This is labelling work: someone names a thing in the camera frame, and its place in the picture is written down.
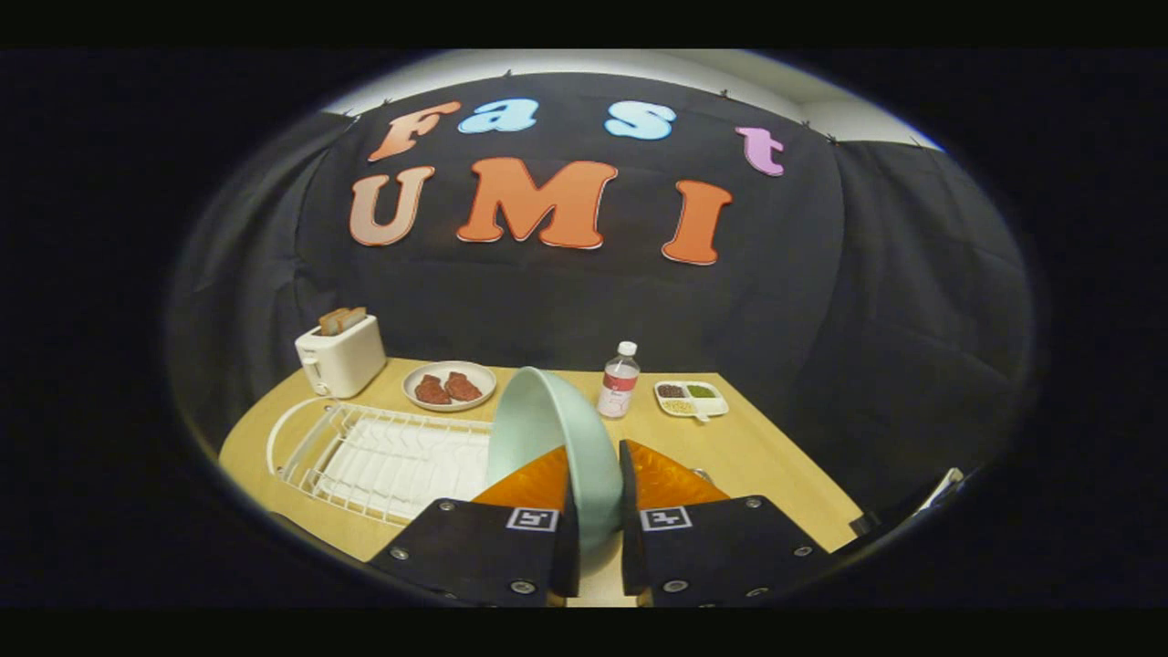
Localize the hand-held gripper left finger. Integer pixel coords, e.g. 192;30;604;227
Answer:
368;445;581;608

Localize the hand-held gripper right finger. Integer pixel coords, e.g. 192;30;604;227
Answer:
620;439;833;608

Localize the mint green plate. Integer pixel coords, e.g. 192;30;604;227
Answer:
485;366;626;576

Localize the white wire dish rack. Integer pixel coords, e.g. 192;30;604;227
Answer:
266;397;498;528

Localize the small white dish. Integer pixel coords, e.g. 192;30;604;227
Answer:
402;360;498;413

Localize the clear bottle with red label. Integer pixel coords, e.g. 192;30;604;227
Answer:
597;341;641;420

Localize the white divided snack tray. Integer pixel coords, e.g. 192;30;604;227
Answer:
653;381;730;423

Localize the white ribbed drip tray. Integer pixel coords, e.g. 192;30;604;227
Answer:
319;415;494;523

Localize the white toaster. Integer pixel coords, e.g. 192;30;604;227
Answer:
294;315;388;400

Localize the black backdrop cloth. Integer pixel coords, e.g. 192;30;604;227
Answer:
167;71;1037;548

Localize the white flat board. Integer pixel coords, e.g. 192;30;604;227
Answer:
912;467;965;514

